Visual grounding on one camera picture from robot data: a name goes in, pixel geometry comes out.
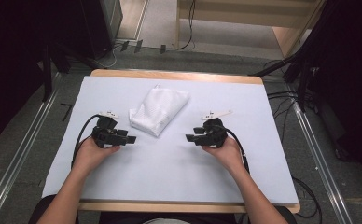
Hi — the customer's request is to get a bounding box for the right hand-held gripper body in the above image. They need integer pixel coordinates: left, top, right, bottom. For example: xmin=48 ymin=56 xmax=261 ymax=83
xmin=197 ymin=108 xmax=233 ymax=149

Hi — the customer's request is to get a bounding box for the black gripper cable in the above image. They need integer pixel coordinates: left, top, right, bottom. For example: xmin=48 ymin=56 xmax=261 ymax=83
xmin=220 ymin=124 xmax=251 ymax=175
xmin=70 ymin=113 xmax=104 ymax=171

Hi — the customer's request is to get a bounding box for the person's right hand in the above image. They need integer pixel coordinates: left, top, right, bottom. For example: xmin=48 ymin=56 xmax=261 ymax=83
xmin=201 ymin=136 xmax=246 ymax=175

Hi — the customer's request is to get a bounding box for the person's dark clothing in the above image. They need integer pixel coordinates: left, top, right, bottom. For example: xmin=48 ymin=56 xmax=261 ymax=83
xmin=98 ymin=211 xmax=244 ymax=224

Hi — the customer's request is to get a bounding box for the light wooden shelf frame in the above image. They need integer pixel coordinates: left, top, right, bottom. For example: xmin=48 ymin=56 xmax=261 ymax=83
xmin=174 ymin=0 xmax=327 ymax=59

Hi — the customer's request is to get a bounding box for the pale blue table mat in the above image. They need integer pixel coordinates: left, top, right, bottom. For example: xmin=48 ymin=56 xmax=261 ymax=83
xmin=41 ymin=76 xmax=300 ymax=205

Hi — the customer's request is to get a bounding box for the black hanging cable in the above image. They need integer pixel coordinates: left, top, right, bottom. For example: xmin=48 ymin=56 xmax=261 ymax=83
xmin=165 ymin=0 xmax=198 ymax=51

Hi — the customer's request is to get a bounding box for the white mesh laundry bag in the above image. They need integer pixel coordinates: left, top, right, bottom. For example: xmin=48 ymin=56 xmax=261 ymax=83
xmin=128 ymin=83 xmax=191 ymax=138

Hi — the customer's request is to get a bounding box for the wooden table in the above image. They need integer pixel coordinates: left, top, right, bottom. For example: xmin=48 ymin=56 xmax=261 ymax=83
xmin=77 ymin=68 xmax=301 ymax=215

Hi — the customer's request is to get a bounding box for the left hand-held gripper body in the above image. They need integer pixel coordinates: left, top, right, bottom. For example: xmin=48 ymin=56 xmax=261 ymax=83
xmin=91 ymin=110 xmax=123 ymax=149

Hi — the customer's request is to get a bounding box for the dark curtain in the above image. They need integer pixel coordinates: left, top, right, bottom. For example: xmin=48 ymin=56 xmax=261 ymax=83
xmin=295 ymin=0 xmax=362 ymax=185
xmin=0 ymin=0 xmax=89 ymax=149

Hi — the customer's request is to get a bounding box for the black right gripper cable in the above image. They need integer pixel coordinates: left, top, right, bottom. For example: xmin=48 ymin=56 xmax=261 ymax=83
xmin=220 ymin=124 xmax=251 ymax=175

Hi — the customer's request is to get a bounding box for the black floor cable loop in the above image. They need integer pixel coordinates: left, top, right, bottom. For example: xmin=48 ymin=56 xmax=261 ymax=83
xmin=290 ymin=175 xmax=323 ymax=219

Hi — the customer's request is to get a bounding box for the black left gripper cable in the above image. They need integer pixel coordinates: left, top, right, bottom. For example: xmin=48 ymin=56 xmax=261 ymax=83
xmin=70 ymin=113 xmax=104 ymax=171

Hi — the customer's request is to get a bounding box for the person's left hand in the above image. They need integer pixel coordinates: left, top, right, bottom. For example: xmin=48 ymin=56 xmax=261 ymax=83
xmin=71 ymin=136 xmax=121 ymax=175

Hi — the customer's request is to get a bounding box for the black cabinet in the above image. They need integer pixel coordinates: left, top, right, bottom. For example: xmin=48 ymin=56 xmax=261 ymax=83
xmin=78 ymin=0 xmax=124 ymax=61

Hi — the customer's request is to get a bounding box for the metal floor rail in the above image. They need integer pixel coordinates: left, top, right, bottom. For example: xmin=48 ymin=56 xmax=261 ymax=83
xmin=0 ymin=72 xmax=63 ymax=224
xmin=288 ymin=88 xmax=355 ymax=224

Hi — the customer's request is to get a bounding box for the bundle of black floor cables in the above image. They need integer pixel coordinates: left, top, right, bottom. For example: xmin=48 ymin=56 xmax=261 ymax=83
xmin=264 ymin=59 xmax=318 ymax=147

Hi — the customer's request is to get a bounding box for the black metal stand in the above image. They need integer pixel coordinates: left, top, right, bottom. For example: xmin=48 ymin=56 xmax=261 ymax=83
xmin=248 ymin=51 xmax=311 ymax=113
xmin=40 ymin=42 xmax=100 ymax=103

